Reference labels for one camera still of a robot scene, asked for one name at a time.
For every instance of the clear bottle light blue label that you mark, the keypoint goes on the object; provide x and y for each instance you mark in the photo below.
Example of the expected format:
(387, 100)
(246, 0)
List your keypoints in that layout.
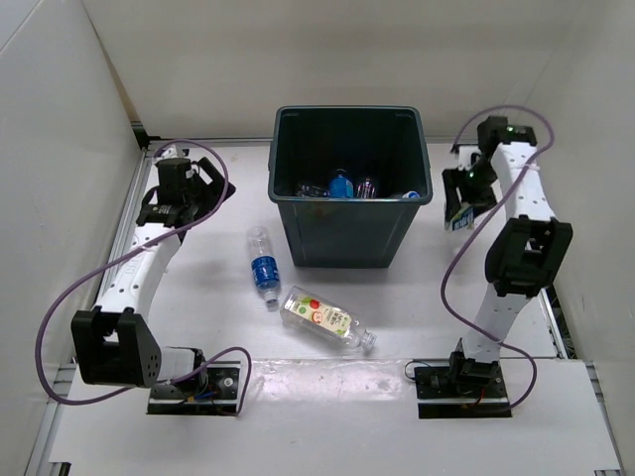
(340, 186)

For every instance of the clear bottle green white label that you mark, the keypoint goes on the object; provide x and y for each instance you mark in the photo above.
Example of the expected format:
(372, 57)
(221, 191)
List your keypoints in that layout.
(462, 220)

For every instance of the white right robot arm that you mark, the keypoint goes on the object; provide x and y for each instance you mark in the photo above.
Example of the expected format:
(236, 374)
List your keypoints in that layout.
(501, 172)

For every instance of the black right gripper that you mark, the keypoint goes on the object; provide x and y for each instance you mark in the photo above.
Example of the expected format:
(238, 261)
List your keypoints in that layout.
(449, 180)

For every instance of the clear bottle dark blue label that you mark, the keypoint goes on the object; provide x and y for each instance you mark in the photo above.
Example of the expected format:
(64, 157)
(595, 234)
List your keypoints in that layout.
(263, 264)

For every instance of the aluminium table frame rail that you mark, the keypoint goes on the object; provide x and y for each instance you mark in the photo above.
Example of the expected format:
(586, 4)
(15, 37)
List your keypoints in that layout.
(124, 231)

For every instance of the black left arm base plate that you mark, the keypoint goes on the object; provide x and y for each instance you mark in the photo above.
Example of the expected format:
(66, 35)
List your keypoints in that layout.
(215, 393)

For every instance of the crushed bottle inside bin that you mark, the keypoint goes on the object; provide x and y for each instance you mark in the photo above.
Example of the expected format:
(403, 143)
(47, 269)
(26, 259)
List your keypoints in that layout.
(366, 188)

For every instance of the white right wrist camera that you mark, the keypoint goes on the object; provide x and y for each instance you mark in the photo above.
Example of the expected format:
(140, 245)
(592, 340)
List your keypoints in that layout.
(467, 156)

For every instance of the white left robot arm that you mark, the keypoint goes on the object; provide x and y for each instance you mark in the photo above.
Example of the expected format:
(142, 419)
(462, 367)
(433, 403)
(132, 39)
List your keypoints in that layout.
(113, 342)

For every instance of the clear bottle apple label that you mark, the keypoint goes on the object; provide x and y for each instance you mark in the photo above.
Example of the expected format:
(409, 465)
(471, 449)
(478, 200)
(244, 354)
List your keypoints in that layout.
(333, 323)

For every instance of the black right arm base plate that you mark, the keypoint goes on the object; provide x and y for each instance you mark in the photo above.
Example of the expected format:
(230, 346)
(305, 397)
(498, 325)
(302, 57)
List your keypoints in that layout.
(438, 398)

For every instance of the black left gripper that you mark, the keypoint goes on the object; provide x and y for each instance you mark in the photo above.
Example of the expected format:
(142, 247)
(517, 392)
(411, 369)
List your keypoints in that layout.
(214, 190)

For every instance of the dark green plastic bin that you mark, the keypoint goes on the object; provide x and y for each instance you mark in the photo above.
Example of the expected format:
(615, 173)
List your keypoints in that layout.
(386, 143)

